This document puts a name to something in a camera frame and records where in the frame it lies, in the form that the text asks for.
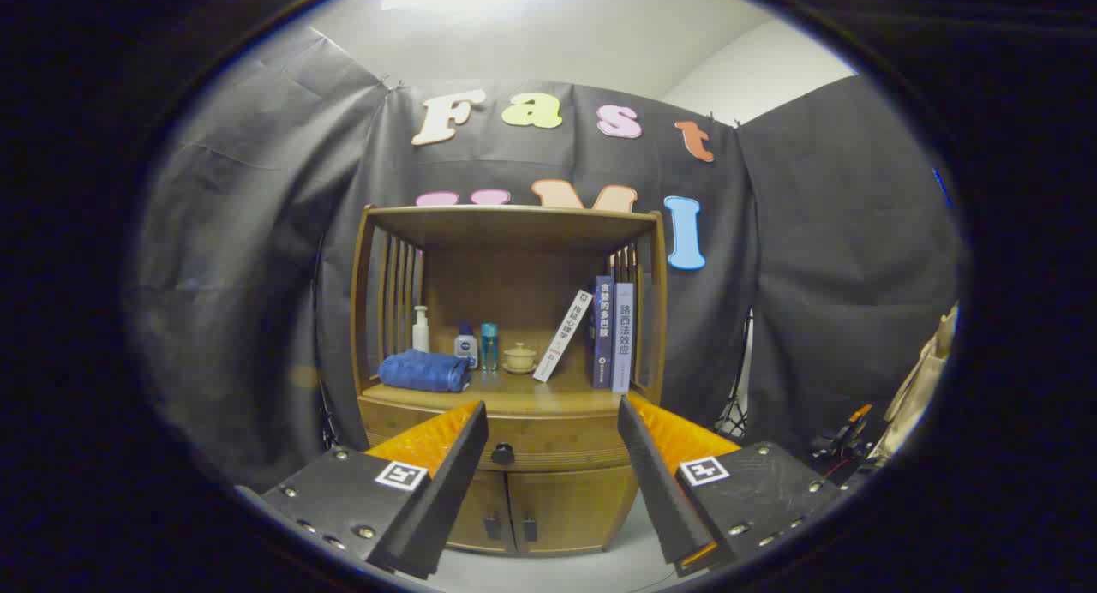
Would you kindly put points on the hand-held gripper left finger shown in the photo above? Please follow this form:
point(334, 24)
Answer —
point(446, 490)

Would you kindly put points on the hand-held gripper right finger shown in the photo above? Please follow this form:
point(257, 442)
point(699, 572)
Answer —
point(660, 490)

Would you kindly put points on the wooden drawer with black knob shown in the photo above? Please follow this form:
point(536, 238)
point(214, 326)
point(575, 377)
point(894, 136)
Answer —
point(548, 443)

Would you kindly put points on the wooden countertop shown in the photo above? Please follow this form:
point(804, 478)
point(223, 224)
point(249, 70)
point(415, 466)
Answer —
point(514, 398)

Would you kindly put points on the wooden cabinet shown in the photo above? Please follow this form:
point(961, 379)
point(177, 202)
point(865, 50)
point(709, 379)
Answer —
point(514, 233)

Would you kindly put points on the black light stand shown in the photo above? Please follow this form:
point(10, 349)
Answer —
point(733, 417)

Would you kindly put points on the rolled blue towel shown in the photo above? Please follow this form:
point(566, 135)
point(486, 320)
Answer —
point(424, 372)

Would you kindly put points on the white bottle with blue cap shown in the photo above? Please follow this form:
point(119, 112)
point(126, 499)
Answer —
point(465, 348)

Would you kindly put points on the lavender book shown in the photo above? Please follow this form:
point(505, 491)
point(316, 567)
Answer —
point(623, 344)

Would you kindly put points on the beige lidded teacup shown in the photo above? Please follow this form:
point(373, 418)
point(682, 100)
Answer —
point(519, 358)

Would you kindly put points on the clear blue bottle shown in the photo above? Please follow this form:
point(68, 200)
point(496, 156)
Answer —
point(488, 344)

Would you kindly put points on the white pump bottle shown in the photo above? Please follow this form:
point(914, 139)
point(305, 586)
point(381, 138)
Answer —
point(421, 336)

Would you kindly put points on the dark blue book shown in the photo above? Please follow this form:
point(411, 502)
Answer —
point(603, 336)

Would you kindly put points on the white book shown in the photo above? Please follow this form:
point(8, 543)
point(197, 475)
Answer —
point(561, 340)

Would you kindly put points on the orange and black tool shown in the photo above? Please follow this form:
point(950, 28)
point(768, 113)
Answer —
point(857, 417)

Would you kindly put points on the beige bag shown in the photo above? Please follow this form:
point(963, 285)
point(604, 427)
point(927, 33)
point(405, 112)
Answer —
point(921, 379)

